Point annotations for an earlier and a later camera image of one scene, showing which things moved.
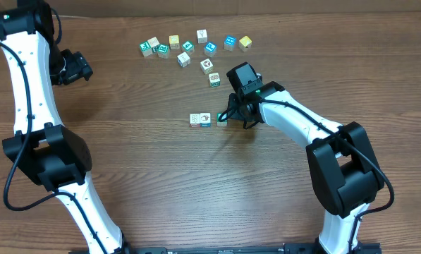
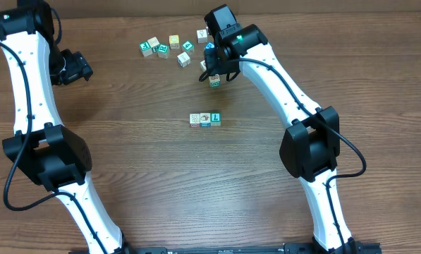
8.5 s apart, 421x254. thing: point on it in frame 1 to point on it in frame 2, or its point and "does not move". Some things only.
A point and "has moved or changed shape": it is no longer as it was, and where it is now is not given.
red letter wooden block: x=194 y=120 does not move
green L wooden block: x=221 y=123 has moved or changed shape
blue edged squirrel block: x=205 y=119 does not move
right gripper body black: x=236 y=111 to x=217 y=64
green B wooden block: x=214 y=80 does not move
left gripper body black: x=67 y=68 does not move
